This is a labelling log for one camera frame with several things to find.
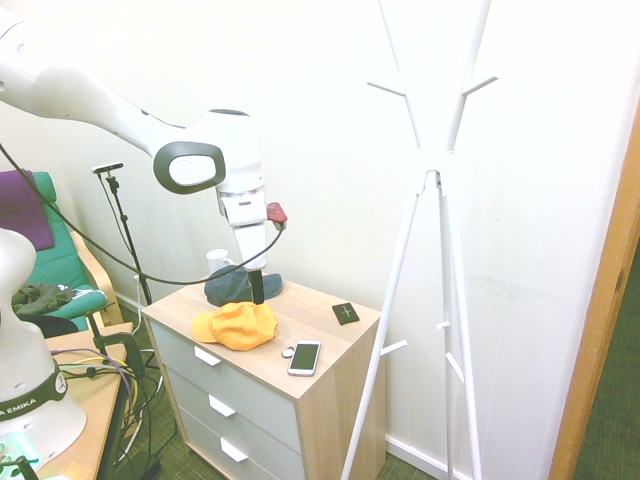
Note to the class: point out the black camera bar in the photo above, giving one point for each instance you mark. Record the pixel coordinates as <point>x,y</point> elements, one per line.
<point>107,167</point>

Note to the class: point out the white mug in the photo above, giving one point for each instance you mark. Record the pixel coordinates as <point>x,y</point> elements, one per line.
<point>216,260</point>

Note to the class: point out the black cushion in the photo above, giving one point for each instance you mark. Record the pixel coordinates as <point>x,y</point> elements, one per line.
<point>60,327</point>

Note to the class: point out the white coat rack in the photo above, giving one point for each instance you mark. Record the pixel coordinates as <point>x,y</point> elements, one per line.
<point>434,155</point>

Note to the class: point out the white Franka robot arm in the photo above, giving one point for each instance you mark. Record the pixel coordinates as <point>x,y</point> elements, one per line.
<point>100,105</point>

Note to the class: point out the black screw clamp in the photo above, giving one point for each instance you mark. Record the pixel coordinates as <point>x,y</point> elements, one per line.
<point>127,347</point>

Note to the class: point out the green wooden armchair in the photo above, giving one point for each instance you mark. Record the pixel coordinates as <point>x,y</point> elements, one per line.
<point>75,270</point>

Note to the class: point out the purple cloth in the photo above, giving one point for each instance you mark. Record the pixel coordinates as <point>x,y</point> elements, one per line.
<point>22,210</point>

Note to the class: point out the wooden chest of drawers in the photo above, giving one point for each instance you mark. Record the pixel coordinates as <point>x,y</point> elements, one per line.
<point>345,400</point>

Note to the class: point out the orange baseball cap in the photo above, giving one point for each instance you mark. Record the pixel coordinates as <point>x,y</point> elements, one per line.
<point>240,327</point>

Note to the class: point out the dark green garment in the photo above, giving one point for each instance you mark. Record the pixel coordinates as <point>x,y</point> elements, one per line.
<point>45,296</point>

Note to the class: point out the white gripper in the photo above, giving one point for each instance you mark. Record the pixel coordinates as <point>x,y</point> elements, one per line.
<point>250,245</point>

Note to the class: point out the small round key tag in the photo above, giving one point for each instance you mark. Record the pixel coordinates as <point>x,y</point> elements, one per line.
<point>288,353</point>

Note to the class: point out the black camera stand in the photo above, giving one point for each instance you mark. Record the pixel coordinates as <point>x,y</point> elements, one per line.
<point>127,235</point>

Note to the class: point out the white smartphone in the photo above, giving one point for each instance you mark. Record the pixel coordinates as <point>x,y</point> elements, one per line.
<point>305,357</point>

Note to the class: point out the dark blue baseball cap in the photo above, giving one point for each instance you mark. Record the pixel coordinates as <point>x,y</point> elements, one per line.
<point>227,290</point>

